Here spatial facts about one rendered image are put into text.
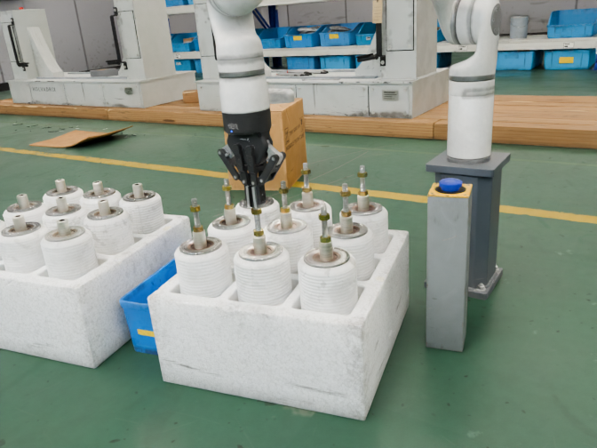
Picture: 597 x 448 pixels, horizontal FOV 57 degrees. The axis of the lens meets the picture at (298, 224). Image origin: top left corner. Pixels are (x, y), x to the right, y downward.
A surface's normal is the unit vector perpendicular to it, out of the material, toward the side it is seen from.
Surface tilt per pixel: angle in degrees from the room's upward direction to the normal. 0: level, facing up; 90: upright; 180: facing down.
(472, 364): 0
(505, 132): 90
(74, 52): 90
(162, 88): 90
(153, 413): 0
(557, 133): 90
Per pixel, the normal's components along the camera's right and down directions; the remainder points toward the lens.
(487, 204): 0.21, 0.34
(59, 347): -0.37, 0.36
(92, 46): 0.84, 0.14
